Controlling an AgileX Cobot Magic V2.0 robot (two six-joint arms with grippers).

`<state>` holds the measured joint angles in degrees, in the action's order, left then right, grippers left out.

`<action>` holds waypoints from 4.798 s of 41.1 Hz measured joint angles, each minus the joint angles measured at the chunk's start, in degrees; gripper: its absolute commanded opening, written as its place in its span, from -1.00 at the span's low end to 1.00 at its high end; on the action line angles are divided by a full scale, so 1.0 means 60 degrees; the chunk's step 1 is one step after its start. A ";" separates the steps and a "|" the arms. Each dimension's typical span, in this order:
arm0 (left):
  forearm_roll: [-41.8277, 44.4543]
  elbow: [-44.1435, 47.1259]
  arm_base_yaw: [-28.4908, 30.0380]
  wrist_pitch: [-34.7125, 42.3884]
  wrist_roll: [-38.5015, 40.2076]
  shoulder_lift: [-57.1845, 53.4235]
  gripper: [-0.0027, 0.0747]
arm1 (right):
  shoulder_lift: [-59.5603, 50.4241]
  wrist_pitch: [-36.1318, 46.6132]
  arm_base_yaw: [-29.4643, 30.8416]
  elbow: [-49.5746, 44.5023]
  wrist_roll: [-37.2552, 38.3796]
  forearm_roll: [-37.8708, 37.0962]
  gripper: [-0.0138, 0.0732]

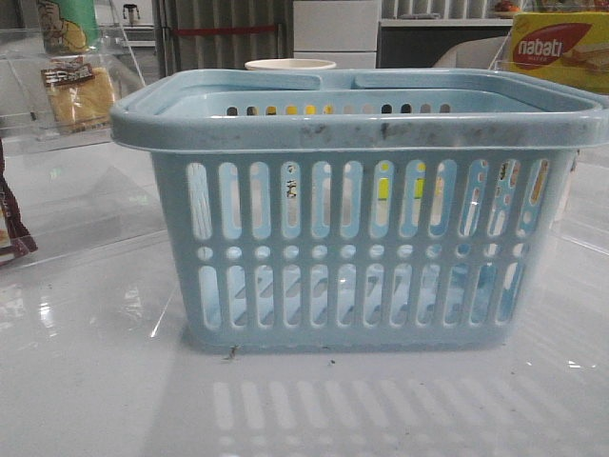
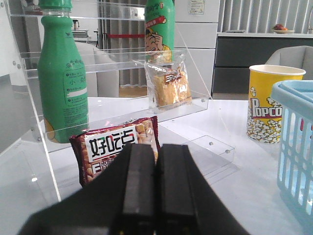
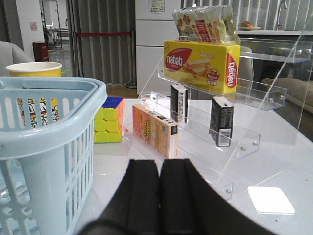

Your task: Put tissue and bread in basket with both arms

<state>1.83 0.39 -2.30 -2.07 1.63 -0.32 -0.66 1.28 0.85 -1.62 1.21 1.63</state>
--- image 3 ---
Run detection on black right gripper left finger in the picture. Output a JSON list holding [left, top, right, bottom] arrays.
[[79, 160, 159, 235]]

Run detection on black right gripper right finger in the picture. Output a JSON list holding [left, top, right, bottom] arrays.
[[160, 159, 271, 235]]

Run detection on black tissue pack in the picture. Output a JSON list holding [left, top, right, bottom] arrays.
[[170, 84, 188, 123], [209, 96, 234, 147]]

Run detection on light blue plastic basket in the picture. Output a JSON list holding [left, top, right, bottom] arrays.
[[0, 77, 107, 235]]

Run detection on orange snack box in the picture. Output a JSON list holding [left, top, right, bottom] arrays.
[[132, 103, 179, 159]]

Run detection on white square coaster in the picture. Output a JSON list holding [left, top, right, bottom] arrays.
[[247, 186, 295, 215]]

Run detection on clear acrylic tiered shelf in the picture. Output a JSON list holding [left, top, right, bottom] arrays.
[[122, 29, 313, 201]]

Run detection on colourful puzzle cube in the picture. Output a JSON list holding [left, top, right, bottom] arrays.
[[94, 97, 125, 143]]

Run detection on yellow nabati wafer box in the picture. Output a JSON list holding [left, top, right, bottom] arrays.
[[164, 40, 241, 95]]

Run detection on cream snack bag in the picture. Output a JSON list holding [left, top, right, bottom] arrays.
[[172, 5, 241, 45]]

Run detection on red barrier belt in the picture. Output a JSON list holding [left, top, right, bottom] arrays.
[[76, 31, 132, 37]]

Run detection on red bin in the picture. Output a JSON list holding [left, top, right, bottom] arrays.
[[32, 42, 49, 62]]

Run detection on white cabinet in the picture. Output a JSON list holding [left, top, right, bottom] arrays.
[[135, 0, 181, 94]]

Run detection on fruit plate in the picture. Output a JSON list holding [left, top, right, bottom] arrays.
[[238, 21, 261, 31]]

